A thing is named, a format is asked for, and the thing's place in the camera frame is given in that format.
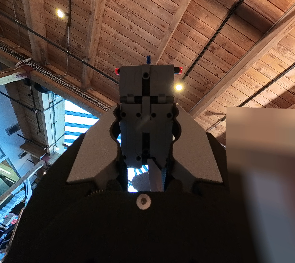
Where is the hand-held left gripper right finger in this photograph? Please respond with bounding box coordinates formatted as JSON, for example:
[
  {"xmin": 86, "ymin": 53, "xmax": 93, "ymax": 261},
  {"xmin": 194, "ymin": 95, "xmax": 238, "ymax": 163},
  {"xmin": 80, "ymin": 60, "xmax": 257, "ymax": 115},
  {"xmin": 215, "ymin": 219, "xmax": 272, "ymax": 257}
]
[{"xmin": 164, "ymin": 104, "xmax": 224, "ymax": 191}]

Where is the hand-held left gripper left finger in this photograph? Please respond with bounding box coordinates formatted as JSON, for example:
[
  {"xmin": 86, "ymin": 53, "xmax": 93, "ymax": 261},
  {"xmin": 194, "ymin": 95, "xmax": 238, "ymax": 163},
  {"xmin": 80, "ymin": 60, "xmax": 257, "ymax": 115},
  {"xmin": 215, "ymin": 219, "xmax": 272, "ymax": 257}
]
[{"xmin": 66, "ymin": 105, "xmax": 128, "ymax": 191}]

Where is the grey building block robot model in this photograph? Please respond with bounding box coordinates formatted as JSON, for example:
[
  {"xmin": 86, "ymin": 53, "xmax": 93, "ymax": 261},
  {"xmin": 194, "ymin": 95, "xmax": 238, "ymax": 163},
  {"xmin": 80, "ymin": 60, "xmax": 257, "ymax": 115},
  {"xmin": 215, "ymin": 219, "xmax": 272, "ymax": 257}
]
[{"xmin": 114, "ymin": 55, "xmax": 183, "ymax": 168}]

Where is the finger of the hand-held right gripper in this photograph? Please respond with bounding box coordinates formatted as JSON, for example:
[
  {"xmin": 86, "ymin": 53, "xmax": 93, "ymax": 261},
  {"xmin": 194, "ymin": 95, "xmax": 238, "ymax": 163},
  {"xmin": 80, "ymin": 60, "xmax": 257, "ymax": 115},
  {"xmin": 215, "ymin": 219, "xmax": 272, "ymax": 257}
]
[{"xmin": 147, "ymin": 158, "xmax": 167, "ymax": 192}]

